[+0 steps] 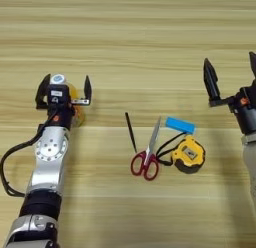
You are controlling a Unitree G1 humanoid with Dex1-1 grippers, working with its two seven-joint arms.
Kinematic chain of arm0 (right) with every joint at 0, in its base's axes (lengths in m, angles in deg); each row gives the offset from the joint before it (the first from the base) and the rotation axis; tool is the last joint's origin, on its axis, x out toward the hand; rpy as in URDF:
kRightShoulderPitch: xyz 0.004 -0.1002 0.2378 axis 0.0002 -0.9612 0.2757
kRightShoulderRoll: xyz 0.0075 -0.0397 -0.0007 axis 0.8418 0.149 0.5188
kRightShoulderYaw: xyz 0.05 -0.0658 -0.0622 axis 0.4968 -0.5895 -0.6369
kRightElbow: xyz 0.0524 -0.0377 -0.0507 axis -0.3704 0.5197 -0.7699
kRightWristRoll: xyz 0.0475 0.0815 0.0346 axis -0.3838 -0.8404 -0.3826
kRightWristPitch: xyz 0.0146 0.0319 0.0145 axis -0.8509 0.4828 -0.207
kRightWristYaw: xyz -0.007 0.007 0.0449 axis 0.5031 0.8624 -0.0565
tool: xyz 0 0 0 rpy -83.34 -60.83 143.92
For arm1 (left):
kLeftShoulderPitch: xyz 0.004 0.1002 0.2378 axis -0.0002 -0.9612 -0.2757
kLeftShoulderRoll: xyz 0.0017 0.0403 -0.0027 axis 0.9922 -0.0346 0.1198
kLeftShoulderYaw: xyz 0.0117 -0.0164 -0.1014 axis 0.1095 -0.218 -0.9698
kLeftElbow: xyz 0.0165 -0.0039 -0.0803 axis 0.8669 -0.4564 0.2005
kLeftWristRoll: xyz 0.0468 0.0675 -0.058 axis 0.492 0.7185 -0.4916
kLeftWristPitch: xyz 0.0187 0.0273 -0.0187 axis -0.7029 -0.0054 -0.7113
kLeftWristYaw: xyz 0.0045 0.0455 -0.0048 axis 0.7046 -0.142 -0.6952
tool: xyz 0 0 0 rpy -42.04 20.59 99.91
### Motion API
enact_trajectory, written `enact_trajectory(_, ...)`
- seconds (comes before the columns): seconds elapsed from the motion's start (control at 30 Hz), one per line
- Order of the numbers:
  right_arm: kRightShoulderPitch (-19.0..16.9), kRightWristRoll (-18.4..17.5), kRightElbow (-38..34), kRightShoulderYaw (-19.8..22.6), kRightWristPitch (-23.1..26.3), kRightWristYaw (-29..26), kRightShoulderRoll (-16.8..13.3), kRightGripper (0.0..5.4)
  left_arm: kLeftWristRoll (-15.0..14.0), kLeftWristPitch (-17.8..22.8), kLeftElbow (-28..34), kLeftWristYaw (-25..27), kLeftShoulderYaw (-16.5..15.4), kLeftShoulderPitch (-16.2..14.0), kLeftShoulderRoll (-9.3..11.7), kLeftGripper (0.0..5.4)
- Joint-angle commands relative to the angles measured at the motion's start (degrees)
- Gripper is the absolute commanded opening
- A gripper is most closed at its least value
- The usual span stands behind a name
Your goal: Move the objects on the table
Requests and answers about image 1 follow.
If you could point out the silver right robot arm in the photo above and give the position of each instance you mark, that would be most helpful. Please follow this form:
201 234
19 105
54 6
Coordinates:
250 158

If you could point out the blue eraser block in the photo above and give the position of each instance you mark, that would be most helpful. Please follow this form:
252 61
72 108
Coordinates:
180 125

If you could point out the black pen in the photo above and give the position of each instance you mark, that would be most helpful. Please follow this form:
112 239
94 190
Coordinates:
131 133

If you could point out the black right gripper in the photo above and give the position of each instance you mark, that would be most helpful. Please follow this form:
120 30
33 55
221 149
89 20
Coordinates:
248 115

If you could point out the left gripper small black box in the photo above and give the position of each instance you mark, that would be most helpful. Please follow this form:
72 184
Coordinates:
58 95

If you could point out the yellow black tape measure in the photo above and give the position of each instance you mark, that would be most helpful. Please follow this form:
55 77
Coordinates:
198 155

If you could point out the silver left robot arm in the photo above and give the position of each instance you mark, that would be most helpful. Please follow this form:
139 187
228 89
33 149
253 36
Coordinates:
50 152

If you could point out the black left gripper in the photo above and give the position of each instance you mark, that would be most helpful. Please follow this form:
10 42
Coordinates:
61 118

